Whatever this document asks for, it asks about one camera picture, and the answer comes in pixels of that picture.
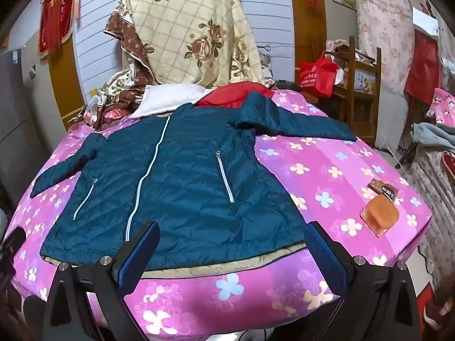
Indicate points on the pink floral bed sheet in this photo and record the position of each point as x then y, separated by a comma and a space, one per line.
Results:
320, 184

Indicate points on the white paper sheet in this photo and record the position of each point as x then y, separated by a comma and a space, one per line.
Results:
424, 21

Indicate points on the pink floral hanging cloth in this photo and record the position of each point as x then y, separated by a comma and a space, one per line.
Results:
384, 32

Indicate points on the grey refrigerator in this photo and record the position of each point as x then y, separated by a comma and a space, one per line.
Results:
21, 120

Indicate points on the red plastic bag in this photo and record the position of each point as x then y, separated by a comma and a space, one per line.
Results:
318, 74

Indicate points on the pink printed blanket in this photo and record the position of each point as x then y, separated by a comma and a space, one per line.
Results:
442, 108

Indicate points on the red tasselled banner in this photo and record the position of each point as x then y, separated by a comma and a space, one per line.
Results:
57, 10

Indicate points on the brown patterned quilt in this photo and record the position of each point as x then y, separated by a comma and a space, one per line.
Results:
124, 78

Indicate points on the orange translucent packet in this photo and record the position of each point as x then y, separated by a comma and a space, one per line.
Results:
379, 215

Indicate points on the wooden shelf stand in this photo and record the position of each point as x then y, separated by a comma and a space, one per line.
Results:
359, 88

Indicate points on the grey cloth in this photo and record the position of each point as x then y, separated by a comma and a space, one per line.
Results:
430, 133

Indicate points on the beige floral quilt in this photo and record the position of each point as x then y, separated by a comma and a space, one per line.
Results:
192, 32

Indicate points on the red garment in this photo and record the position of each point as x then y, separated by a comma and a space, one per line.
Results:
231, 96

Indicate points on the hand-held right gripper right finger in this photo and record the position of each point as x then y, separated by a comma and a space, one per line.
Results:
324, 255

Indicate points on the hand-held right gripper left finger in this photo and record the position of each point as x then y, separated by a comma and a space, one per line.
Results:
137, 255

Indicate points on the teal quilted jacket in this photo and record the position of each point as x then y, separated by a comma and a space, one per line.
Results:
185, 181

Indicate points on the brown snack packet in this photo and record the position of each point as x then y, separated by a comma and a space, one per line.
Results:
382, 187

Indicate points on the white cloth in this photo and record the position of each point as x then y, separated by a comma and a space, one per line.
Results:
167, 101

